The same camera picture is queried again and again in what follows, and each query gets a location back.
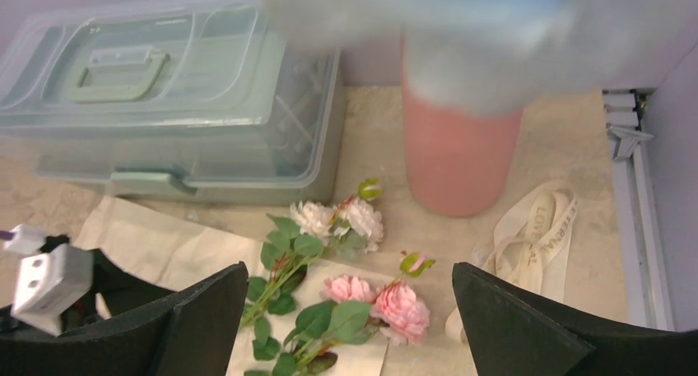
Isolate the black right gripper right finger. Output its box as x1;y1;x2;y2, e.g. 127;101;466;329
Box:
452;262;697;375

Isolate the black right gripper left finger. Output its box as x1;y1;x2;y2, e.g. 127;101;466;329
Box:
1;262;248;375

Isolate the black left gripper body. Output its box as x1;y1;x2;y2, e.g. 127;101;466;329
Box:
1;248;173;336

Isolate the orange wrapping paper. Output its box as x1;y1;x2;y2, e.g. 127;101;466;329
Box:
73;197;393;376

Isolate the beige ribbon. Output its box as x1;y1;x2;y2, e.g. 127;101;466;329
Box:
444;179;579;345

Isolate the pink peony flower stem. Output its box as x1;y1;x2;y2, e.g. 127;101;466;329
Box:
245;252;435;375

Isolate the white peony flower stem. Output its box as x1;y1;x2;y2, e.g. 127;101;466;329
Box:
240;178;384;328

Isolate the blue hydrangea flower stem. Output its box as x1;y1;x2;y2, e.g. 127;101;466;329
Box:
262;0;697;117

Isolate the pink cylindrical vase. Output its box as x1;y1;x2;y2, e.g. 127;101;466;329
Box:
400;35;523;217

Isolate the green plastic toolbox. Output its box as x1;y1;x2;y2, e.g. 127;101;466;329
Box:
1;0;346;206

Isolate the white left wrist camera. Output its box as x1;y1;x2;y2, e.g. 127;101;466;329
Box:
1;224;94;337

